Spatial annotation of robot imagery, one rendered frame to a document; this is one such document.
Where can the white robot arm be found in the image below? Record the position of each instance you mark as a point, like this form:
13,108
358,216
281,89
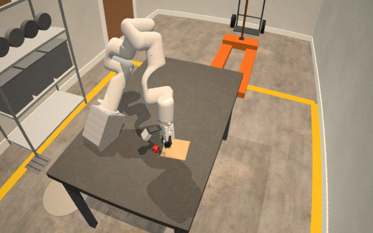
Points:
138,36

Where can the peach flat mat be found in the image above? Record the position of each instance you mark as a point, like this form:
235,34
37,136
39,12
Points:
178,150

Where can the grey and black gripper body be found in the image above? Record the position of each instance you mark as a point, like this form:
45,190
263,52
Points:
167,131

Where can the red die with white pips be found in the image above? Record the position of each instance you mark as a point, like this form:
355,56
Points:
156,149

